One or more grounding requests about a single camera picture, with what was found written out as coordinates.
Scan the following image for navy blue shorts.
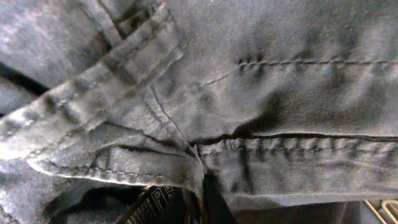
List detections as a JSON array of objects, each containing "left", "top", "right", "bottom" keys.
[{"left": 1, "top": 1, "right": 397, "bottom": 223}]

